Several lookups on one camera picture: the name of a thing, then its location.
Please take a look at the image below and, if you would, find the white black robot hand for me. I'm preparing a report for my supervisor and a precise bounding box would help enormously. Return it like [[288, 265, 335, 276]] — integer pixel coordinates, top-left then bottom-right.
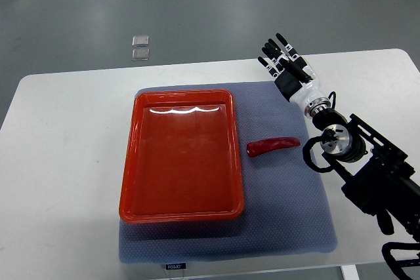
[[258, 33, 334, 119]]

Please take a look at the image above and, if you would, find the red pepper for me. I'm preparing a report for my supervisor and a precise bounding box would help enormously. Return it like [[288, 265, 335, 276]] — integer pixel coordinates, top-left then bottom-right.
[[246, 137, 301, 158]]

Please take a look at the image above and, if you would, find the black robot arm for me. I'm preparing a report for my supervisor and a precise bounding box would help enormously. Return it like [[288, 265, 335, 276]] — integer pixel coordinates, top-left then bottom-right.
[[303, 92, 419, 279]]

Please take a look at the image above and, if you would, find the red plastic tray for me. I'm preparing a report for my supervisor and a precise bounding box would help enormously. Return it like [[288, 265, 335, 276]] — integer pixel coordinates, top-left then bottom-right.
[[119, 89, 245, 224]]

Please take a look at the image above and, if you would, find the blue-grey mesh mat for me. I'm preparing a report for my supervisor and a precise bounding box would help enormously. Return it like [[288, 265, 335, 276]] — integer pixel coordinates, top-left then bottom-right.
[[119, 81, 337, 264]]

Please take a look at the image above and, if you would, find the upper metal floor plate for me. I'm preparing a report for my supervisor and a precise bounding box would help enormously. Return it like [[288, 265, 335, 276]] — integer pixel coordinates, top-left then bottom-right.
[[132, 35, 149, 47]]

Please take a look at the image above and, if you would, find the white table leg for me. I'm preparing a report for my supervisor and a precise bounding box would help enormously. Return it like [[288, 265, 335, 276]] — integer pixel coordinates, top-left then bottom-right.
[[340, 264, 360, 280]]

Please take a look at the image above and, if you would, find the black label tag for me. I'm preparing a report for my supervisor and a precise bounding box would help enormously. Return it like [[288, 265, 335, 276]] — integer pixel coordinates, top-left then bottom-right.
[[165, 262, 186, 270]]

